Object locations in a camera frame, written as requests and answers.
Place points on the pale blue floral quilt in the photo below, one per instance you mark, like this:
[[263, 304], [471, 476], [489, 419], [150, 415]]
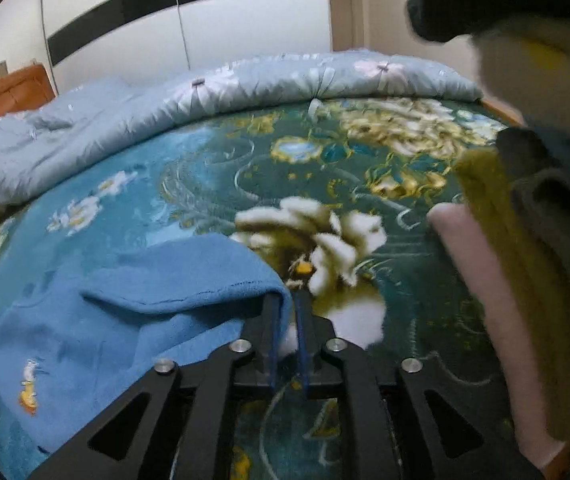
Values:
[[115, 120]]

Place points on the yellow-green folded cloth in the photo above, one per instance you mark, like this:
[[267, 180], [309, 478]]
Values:
[[520, 280]]

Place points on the light blue duck-print sweater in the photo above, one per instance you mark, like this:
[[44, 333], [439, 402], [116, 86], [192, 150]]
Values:
[[140, 320]]

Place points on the pink folded cloth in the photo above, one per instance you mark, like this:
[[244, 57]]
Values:
[[485, 300]]

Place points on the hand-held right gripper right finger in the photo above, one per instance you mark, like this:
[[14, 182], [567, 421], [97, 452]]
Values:
[[302, 342]]

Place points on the teal floral blanket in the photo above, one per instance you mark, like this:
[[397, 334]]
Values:
[[190, 200]]

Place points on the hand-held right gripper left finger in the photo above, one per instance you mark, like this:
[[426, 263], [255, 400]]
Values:
[[272, 342]]

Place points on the wooden bed headboard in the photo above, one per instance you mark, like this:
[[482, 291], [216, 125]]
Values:
[[10, 95]]

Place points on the wooden door frame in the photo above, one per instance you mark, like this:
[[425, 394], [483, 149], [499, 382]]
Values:
[[347, 5]]

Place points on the cream cloth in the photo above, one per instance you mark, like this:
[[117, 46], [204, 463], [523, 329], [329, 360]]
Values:
[[530, 75]]

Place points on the grey folded cloth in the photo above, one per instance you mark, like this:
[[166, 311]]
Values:
[[560, 210]]

